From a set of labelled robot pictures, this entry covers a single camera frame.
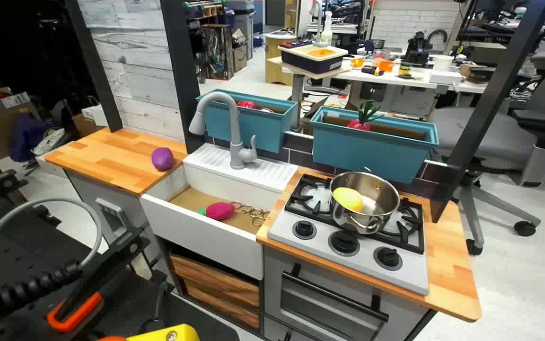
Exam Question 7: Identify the grey toy faucet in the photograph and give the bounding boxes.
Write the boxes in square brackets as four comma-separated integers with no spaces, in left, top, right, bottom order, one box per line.
[187,91,261,172]

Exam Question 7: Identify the teal planter box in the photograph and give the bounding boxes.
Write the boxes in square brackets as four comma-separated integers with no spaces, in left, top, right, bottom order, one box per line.
[196,87,300,155]
[310,104,440,185]

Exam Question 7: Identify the pink toy vegetable green leaves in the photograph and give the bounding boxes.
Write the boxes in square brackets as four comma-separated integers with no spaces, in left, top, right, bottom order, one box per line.
[196,201,238,223]

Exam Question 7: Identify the yellow banana toy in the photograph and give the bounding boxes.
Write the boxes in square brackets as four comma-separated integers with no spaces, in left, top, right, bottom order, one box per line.
[331,185,367,214]

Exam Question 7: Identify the grey toy stove top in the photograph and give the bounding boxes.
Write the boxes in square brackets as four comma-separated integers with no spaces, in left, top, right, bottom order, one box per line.
[266,174,431,297]

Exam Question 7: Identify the white toy sink basin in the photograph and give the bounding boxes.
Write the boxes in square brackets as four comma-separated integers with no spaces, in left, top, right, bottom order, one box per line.
[138,142,300,282]

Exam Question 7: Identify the red toy vegetable green stalk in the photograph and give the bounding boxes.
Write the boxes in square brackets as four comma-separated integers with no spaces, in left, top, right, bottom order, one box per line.
[346,100,382,132]

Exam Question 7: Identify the stainless steel pot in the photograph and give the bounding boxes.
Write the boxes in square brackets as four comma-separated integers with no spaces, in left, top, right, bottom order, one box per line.
[327,170,403,237]

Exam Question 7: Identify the purple ball toy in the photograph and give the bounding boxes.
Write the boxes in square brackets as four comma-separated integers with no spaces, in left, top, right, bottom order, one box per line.
[149,146,177,172]

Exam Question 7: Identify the black tray orange contents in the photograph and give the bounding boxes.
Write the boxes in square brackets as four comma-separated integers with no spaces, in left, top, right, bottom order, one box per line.
[278,43,350,76]

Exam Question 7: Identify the wooden drawer crate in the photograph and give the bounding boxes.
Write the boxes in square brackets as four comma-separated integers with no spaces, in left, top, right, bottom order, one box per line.
[166,252,262,331]

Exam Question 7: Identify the white table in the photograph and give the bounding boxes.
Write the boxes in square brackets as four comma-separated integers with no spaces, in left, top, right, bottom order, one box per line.
[281,53,495,117]

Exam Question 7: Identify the wooden countertop beside sink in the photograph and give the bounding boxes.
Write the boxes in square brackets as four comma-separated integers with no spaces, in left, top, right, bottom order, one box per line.
[43,127,189,197]

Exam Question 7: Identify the grey wood panel backdrop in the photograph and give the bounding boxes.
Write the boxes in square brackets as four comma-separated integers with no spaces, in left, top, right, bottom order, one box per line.
[75,0,187,144]

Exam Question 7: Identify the yellow object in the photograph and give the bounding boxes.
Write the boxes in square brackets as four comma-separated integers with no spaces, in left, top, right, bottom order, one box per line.
[98,322,202,341]

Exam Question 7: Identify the wooden countertop around stove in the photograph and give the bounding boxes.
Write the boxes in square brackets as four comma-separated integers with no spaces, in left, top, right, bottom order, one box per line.
[255,165,482,324]

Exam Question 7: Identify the grey office chair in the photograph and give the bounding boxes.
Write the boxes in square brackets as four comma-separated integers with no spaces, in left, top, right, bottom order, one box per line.
[429,53,545,257]

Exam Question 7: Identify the grey oven door black handle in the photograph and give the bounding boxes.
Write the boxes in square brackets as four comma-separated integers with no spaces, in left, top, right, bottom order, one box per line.
[261,248,431,341]

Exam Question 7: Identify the black slanted frame post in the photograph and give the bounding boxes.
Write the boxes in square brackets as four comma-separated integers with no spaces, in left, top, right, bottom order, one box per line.
[429,0,545,223]

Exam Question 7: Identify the black bar clamp orange handle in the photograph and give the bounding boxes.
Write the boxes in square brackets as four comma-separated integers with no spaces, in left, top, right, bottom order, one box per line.
[0,223,155,337]

